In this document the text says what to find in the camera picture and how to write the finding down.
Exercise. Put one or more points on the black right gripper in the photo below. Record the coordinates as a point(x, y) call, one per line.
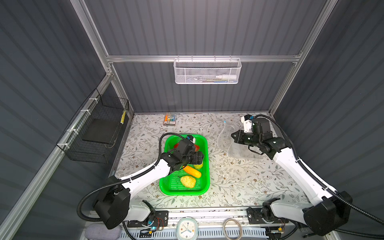
point(240, 137)

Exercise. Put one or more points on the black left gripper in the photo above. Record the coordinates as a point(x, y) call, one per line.
point(196, 156)

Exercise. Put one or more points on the green guava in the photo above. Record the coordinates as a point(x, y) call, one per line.
point(198, 166)

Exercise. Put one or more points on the orange carrot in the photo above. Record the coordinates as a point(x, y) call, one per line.
point(192, 171)

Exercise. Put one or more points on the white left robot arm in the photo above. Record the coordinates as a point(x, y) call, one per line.
point(113, 202)

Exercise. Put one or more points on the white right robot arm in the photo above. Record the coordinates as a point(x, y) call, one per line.
point(328, 209)

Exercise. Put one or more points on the red apple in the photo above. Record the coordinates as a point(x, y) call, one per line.
point(197, 148)

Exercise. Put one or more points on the green plastic tray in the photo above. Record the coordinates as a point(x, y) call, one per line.
point(171, 184)

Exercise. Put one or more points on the coloured marker pack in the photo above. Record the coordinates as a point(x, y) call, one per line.
point(170, 119)

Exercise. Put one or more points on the white desk clock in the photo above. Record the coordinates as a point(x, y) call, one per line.
point(187, 229)

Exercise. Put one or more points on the yellow tag on basket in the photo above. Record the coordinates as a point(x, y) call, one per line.
point(123, 117)

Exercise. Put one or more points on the grey cloth pouch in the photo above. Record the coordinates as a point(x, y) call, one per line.
point(100, 232)

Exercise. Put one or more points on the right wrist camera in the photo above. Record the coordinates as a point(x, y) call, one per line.
point(247, 121)

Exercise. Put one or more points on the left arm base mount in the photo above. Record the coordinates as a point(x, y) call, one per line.
point(156, 219)

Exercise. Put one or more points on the white wire mesh basket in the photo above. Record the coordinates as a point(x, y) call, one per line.
point(207, 71)

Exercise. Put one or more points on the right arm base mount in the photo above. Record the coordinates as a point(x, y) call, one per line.
point(256, 216)

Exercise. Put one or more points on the black wire basket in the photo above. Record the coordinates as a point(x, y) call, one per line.
point(96, 133)

